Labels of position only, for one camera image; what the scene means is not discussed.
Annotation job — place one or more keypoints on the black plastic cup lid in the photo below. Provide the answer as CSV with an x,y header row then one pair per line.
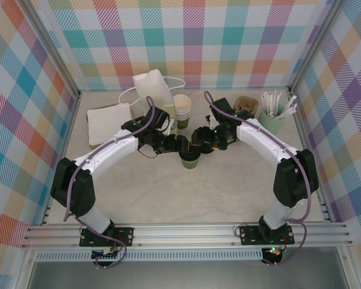
x,y
190,155

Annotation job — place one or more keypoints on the green paper coffee cup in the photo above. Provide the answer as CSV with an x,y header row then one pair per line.
x,y
183,116
190,164
183,113
183,124

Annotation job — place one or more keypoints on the brown pulp cup carrier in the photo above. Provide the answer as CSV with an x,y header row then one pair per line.
x,y
246,103

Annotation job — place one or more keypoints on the white printed paper gift bag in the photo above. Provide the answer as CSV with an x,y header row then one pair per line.
x,y
152,90

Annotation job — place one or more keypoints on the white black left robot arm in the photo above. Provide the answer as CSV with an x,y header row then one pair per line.
x,y
108,153

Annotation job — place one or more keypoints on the stack of paper cups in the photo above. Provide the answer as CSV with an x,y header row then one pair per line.
x,y
182,102

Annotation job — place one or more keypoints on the white paper napkin stack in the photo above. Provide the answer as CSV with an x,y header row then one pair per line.
x,y
108,120

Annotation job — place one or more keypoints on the mint green holder cup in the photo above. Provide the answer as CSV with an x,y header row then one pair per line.
x,y
272,125

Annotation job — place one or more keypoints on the white wrapped stirrer stick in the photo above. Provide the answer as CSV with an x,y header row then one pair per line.
x,y
290,112
264,103
288,105
269,102

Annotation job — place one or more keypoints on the right controller circuit board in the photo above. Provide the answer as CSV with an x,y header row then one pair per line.
x,y
273,252

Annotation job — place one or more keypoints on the controller circuit board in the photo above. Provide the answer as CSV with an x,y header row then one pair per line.
x,y
273,252
106,254

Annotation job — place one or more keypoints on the left controller circuit board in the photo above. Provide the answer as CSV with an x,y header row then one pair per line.
x,y
106,254

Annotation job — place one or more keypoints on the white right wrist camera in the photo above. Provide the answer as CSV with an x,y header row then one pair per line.
x,y
211,119

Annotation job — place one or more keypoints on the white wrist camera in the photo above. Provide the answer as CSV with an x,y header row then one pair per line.
x,y
170,126
211,119

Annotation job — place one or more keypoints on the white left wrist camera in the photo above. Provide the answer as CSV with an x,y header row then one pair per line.
x,y
170,126

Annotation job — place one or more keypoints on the aluminium right side rail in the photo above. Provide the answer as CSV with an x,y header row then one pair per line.
x,y
306,138

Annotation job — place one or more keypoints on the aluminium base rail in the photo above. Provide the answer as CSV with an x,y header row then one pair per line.
x,y
183,236

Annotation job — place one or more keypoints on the aluminium left side rail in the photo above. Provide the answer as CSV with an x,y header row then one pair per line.
x,y
66,141

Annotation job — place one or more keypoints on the aluminium right corner post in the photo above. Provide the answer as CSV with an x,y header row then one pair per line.
x,y
314,45

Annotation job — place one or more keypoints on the aluminium corner post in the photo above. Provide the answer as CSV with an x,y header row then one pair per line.
x,y
52,51
314,45

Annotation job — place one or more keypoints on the aluminium left corner post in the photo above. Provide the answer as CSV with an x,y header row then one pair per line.
x,y
52,51

